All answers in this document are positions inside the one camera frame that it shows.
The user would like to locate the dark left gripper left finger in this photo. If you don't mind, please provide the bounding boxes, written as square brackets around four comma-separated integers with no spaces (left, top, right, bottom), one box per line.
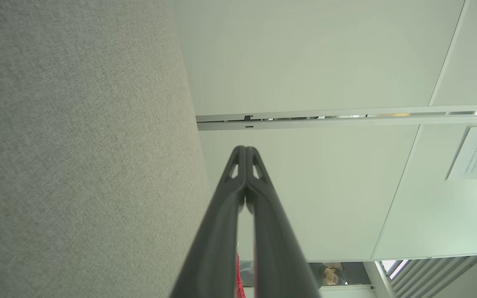
[170,145,247,298]

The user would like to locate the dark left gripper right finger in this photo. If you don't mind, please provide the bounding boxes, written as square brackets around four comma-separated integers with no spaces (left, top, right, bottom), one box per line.
[245,146,322,298]

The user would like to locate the red shorts with white stripe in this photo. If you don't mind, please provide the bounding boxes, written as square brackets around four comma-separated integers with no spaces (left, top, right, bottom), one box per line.
[234,252,246,298]

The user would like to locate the grey slatted window blind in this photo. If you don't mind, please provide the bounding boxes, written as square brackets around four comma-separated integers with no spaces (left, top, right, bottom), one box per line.
[381,256,477,298]

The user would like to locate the white paper notice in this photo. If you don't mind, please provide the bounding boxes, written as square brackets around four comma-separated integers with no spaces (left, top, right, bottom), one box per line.
[446,125,477,181]

